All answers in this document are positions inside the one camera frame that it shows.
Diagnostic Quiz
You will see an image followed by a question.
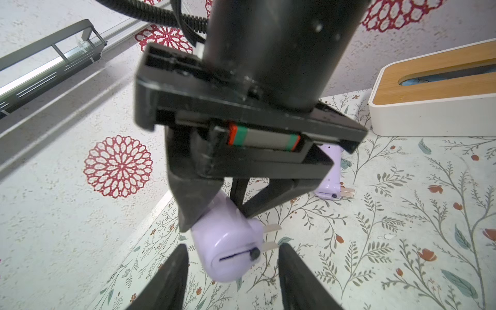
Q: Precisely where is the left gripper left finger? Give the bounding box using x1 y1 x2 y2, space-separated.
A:
127 244 189 310

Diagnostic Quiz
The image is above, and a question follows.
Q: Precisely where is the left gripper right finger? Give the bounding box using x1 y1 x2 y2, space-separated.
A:
278 244 342 310

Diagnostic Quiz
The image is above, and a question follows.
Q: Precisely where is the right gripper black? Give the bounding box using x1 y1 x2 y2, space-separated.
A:
134 43 368 233

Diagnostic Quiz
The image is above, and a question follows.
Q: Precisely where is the purple flashlight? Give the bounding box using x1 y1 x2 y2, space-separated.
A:
191 191 281 283

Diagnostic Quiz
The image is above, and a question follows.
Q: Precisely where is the purple flashlight by right arm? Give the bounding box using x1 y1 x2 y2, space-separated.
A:
314 144 355 200

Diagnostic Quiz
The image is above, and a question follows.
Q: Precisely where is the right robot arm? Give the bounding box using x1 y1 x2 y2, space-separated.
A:
103 1 369 232

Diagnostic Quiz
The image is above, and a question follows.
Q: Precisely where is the black wall shelf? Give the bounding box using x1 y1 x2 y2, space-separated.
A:
1 19 107 118

